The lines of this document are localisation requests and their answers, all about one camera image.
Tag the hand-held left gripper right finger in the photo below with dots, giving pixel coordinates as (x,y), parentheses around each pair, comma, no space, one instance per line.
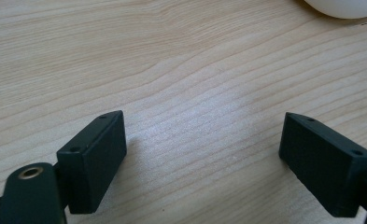
(324,168)

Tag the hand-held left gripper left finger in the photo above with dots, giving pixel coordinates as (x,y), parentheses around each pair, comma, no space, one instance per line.
(91,168)

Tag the white round bowl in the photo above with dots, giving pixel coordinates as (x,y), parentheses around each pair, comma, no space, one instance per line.
(343,6)

